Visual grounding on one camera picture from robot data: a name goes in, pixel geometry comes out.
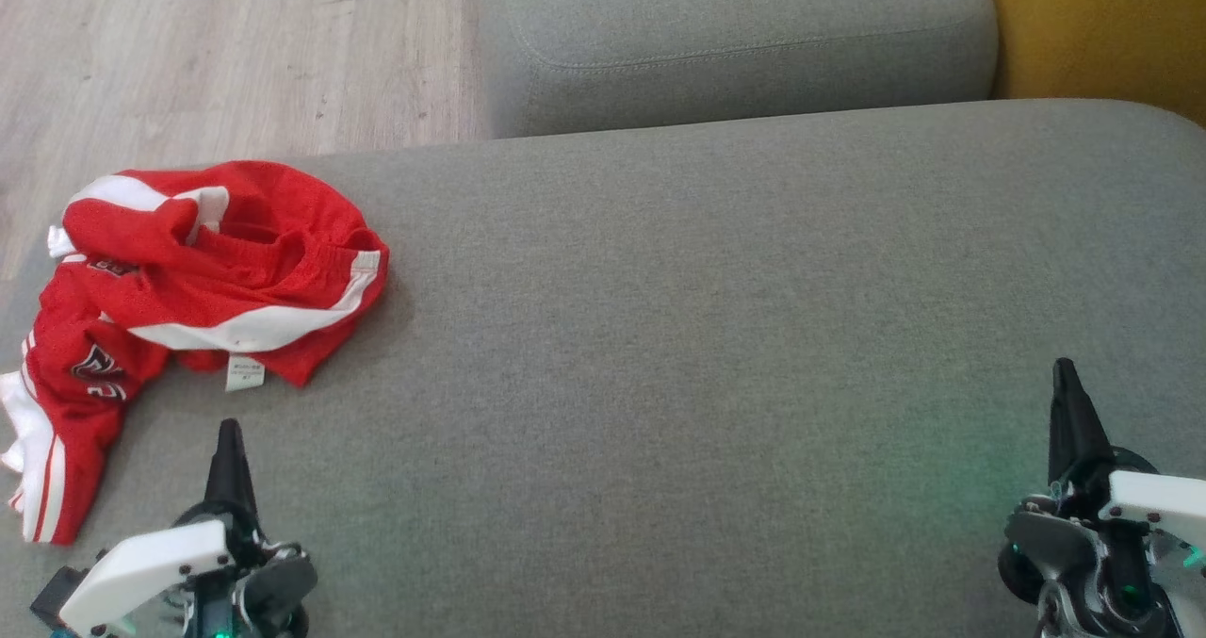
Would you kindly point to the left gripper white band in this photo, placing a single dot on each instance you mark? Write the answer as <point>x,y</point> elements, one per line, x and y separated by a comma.
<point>151,563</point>

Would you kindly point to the yellow sofa cushion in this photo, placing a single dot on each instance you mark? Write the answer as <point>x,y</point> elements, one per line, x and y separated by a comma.
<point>1112,25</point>

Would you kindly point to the red shorts with white stripe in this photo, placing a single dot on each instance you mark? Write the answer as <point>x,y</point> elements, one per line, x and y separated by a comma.
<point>245,233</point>

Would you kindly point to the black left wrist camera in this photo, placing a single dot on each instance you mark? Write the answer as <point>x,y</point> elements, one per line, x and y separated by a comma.
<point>58,600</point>

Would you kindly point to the grey sofa seat cushion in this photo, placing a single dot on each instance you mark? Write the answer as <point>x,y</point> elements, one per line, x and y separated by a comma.
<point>660,336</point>

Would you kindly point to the grey sofa back cushion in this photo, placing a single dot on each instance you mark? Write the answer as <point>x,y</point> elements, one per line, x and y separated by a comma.
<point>735,35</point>

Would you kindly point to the red jersey with white sleeves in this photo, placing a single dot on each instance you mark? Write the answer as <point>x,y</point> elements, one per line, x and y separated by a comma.
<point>75,412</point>

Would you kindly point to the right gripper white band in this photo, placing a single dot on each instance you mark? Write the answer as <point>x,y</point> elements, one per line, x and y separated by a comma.
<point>1102,553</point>

